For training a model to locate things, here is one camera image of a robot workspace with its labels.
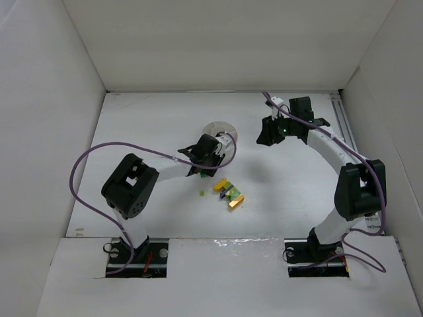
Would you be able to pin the white round divided container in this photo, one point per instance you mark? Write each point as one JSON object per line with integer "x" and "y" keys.
{"x": 215, "y": 128}

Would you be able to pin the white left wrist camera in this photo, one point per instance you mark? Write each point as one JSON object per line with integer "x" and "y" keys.
{"x": 225, "y": 140}

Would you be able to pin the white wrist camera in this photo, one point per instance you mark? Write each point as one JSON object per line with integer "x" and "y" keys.
{"x": 275, "y": 103}
{"x": 225, "y": 140}

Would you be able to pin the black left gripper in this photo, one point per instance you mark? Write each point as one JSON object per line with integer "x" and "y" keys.
{"x": 205, "y": 166}

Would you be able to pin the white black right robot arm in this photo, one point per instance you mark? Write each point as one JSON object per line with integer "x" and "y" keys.
{"x": 361, "y": 187}

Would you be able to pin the multicolour stacked lego assembly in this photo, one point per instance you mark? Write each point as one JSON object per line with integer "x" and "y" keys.
{"x": 230, "y": 193}

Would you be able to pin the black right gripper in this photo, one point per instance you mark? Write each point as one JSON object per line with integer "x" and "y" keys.
{"x": 266, "y": 133}

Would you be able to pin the aluminium side rail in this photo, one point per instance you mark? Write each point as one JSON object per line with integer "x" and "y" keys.
{"x": 373, "y": 223}

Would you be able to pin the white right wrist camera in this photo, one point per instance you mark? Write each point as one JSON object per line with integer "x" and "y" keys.
{"x": 275, "y": 103}

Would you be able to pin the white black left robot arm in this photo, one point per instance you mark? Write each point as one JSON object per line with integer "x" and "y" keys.
{"x": 129, "y": 187}

